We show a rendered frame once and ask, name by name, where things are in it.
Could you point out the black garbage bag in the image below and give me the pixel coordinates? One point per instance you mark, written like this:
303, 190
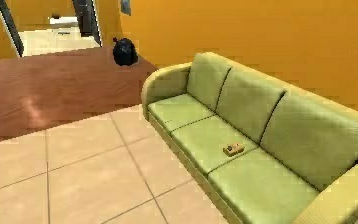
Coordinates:
124, 52

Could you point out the dark room door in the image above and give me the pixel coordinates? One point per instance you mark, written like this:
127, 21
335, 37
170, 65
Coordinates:
86, 16

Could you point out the tan remote control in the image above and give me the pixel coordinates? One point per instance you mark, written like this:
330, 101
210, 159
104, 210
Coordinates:
233, 149

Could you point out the white cabinet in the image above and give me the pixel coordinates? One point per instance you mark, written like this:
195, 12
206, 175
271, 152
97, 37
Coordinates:
63, 21

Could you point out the green three-seat sofa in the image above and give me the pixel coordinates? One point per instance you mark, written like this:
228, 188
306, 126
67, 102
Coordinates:
253, 133

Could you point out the framed wall picture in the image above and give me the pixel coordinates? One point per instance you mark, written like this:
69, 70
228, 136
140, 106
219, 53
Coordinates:
125, 6

